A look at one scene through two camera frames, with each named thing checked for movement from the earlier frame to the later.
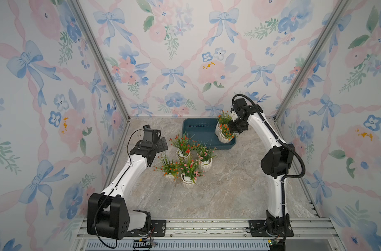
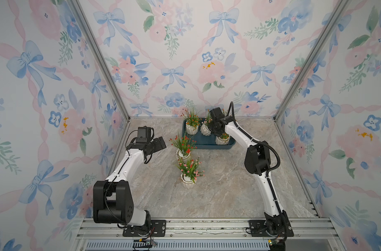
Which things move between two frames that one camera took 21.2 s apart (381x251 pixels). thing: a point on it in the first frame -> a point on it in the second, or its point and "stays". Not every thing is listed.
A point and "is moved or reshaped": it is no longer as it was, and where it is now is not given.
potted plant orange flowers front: (223, 131) is moved or reshaped
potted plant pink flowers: (205, 154) -> (204, 128)
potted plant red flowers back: (184, 145) stays
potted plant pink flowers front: (190, 171) stays
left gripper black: (162, 144) stays
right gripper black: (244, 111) -> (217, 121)
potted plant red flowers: (171, 169) -> (192, 121)
